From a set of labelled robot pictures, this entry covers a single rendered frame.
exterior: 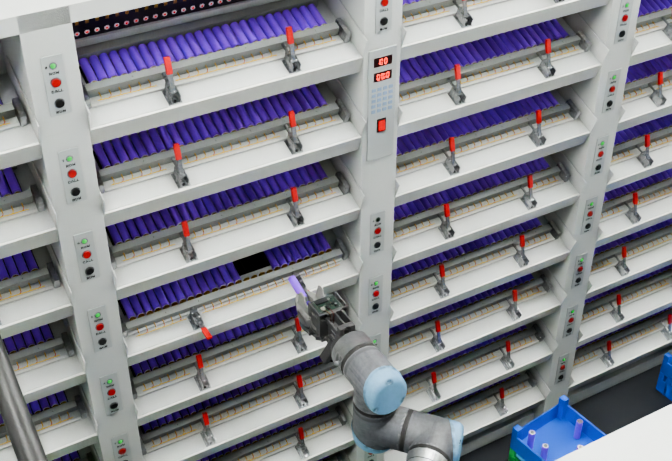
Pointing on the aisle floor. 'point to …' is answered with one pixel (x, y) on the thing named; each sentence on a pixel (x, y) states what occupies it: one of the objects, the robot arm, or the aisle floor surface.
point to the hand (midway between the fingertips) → (304, 298)
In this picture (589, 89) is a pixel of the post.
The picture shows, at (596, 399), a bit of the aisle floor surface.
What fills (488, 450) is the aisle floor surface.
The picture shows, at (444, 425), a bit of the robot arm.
